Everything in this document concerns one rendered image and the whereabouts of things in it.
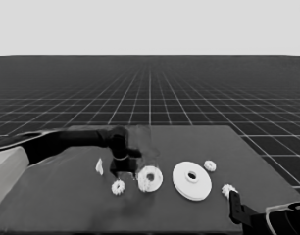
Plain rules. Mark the small white toothed gear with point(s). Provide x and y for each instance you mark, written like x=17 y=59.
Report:
x=121 y=189
x=225 y=191
x=213 y=167

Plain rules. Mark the large thick white disc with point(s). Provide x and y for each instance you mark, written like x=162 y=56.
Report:
x=182 y=186

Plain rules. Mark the small white T-shaped piece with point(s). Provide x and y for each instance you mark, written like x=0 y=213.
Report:
x=99 y=167

